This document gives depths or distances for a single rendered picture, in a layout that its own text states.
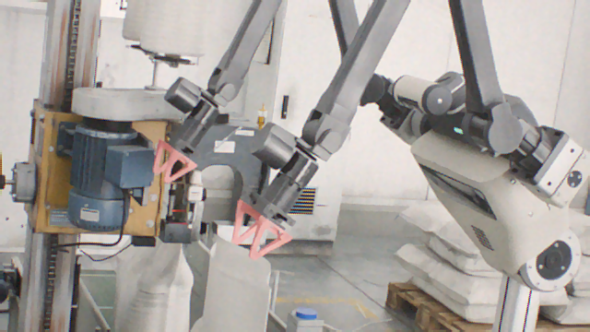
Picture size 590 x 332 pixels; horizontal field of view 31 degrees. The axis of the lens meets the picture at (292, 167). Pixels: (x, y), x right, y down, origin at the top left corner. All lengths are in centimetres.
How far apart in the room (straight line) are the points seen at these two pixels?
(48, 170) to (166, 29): 49
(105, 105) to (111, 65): 302
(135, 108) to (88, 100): 11
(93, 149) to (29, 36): 292
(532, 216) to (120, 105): 98
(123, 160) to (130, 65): 308
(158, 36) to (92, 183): 39
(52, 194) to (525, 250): 119
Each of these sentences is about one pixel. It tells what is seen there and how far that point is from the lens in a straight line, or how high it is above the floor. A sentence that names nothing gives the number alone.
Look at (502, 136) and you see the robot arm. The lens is 205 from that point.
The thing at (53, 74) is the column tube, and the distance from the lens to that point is 278.
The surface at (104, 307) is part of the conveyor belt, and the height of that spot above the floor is 38.
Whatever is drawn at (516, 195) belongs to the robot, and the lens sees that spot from 229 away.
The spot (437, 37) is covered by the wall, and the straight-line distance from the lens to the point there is 769.
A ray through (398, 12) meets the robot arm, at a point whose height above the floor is 171.
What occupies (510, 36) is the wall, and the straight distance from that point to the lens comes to 800.
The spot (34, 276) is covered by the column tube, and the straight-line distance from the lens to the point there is 290.
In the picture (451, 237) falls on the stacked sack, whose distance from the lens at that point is 553.
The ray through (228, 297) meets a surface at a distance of 257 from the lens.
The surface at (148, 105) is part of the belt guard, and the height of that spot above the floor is 140.
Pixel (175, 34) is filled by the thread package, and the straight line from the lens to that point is 257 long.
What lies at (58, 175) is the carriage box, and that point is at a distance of 278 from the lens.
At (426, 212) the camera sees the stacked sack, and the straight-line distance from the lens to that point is 581.
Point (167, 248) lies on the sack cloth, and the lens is 318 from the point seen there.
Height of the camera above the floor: 175
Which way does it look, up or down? 10 degrees down
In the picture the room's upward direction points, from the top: 8 degrees clockwise
